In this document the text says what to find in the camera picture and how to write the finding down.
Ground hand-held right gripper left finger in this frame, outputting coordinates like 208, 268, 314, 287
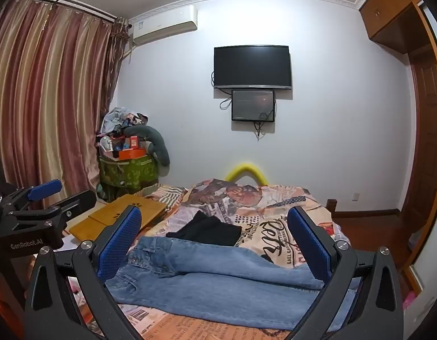
25, 205, 143, 340

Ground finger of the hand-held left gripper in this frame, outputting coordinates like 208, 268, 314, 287
45, 189, 97, 231
3, 179, 63, 213

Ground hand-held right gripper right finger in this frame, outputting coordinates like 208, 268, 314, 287
287, 205, 405, 340

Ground blue denim pants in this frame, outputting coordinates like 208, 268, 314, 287
105, 235, 361, 332

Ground wooden lap desk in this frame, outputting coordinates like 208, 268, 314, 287
68, 193, 168, 243

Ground printed newspaper pattern blanket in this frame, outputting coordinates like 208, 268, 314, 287
54, 179, 362, 340

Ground green patterned storage box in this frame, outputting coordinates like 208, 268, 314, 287
98, 152, 159, 188

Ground orange box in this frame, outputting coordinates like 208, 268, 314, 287
117, 149, 148, 161

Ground black cloth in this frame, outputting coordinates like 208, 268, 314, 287
165, 210, 242, 247

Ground striped pink curtain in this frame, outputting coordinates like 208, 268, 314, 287
0, 0, 116, 216
98, 17, 130, 139

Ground pile of crumpled clothes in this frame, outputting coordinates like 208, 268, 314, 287
100, 106, 150, 137

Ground yellow foam tube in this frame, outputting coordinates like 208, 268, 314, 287
224, 163, 269, 186

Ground grey plush pillow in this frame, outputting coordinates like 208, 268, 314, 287
128, 125, 170, 166

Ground pink slipper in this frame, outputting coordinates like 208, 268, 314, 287
402, 290, 417, 312

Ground brown wooden door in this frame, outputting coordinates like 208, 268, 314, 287
402, 3, 437, 273

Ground curtain rod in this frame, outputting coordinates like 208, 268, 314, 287
10, 0, 120, 20

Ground white air conditioner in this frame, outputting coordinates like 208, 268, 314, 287
129, 5, 198, 46

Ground wooden overhead cabinet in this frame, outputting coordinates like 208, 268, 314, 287
358, 0, 422, 55

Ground small black wall monitor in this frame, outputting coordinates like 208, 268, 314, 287
231, 89, 276, 122

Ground black wall television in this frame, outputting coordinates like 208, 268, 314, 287
213, 45, 293, 90

